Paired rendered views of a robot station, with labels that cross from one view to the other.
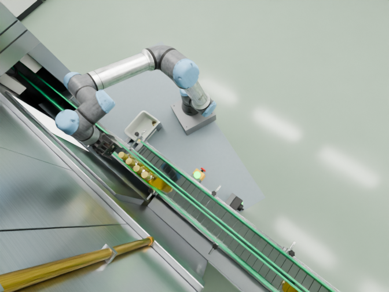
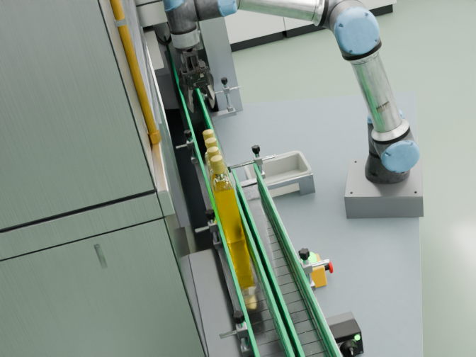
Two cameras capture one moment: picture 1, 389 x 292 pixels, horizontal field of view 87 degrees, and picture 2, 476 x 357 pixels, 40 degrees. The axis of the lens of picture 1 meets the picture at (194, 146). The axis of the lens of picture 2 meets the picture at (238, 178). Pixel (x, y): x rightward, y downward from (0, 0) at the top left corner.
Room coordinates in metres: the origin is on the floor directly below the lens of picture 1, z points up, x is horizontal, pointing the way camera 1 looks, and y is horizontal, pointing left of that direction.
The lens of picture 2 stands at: (-1.08, -0.53, 2.06)
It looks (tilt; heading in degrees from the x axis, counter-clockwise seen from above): 31 degrees down; 29
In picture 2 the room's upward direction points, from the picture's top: 12 degrees counter-clockwise
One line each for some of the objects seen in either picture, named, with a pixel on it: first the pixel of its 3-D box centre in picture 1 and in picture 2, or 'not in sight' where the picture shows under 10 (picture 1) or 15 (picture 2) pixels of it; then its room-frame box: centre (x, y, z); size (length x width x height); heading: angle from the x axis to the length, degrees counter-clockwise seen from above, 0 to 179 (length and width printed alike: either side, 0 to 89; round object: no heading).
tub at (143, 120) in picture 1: (143, 128); (278, 177); (0.78, 0.31, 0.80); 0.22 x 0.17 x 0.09; 123
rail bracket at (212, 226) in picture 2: (151, 194); (207, 231); (0.26, 0.34, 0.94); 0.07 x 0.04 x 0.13; 123
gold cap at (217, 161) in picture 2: (146, 175); (217, 164); (0.32, 0.28, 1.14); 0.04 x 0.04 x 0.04
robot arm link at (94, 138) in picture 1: (88, 134); (186, 37); (0.45, 0.36, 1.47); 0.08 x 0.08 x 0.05
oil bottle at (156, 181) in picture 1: (154, 181); (228, 208); (0.32, 0.28, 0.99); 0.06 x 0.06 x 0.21; 32
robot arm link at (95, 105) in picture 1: (95, 103); (215, 1); (0.51, 0.28, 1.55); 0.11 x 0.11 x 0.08; 26
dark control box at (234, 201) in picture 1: (233, 202); (343, 336); (0.07, -0.11, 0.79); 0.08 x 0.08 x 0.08; 33
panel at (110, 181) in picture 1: (74, 149); (159, 113); (0.60, 0.63, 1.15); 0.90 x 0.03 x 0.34; 33
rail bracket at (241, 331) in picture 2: (213, 248); (234, 336); (-0.12, 0.09, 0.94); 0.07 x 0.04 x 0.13; 123
